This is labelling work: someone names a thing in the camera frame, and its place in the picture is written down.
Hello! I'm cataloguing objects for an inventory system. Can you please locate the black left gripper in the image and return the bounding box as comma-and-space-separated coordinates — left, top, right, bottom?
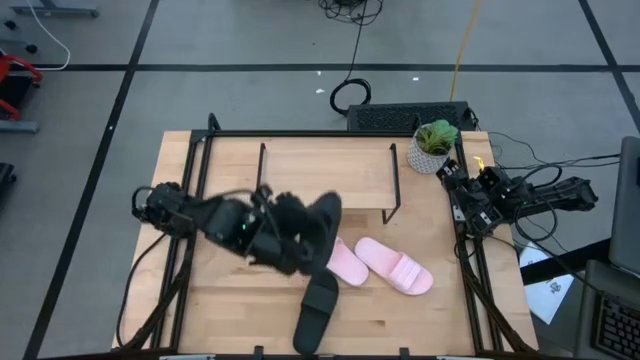
246, 187, 322, 276

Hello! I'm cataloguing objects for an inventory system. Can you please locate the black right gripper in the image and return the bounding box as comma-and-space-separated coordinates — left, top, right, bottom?
436, 158, 511, 201

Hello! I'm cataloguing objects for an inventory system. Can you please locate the black slide sandal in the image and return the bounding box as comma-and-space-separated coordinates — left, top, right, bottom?
292, 269, 341, 356
298, 191, 344, 277

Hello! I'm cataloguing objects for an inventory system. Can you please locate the pink slide sandal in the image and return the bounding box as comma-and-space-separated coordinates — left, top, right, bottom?
325, 236, 370, 288
353, 236, 435, 297

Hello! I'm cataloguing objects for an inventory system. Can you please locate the wooden shelf with black legs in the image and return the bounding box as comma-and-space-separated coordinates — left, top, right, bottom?
254, 142, 402, 225

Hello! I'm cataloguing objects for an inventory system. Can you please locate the green plant in patterned pot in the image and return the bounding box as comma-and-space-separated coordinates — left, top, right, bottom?
406, 118, 460, 175

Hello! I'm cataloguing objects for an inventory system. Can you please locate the black keyboard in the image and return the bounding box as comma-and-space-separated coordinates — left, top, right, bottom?
592, 294, 640, 360
346, 101, 476, 133

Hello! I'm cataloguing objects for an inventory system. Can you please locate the black desk bar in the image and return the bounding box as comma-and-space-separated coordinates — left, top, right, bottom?
519, 238, 612, 286

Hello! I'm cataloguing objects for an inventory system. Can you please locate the white paper sheet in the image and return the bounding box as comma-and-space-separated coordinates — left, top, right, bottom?
519, 243, 576, 325

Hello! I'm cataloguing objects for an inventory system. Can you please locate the grey monitor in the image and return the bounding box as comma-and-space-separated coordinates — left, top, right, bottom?
608, 135, 640, 277

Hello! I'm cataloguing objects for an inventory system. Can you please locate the grey floor stand base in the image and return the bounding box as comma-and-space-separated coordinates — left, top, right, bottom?
0, 119, 40, 134
9, 0, 100, 19

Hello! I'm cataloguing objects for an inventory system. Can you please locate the red and black cart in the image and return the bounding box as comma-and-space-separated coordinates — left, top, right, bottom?
0, 48, 44, 122

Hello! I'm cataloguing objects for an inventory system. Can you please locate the black metal rig frame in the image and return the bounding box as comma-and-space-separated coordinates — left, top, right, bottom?
115, 112, 539, 360

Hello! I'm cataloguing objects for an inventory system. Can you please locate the yellow cable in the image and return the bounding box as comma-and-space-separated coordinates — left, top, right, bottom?
448, 0, 485, 103

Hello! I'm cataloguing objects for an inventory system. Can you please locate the black coiled floor cable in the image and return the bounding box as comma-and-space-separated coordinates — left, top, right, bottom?
328, 0, 374, 118

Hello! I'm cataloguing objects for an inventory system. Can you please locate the black arm base cable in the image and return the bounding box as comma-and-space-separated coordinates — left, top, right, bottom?
115, 232, 170, 349

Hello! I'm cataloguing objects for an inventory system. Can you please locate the black tangled cable bundle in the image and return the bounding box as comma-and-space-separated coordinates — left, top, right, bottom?
317, 0, 385, 27

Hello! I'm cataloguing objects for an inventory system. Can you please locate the white floor cable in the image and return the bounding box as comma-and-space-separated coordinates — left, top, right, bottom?
24, 0, 72, 72

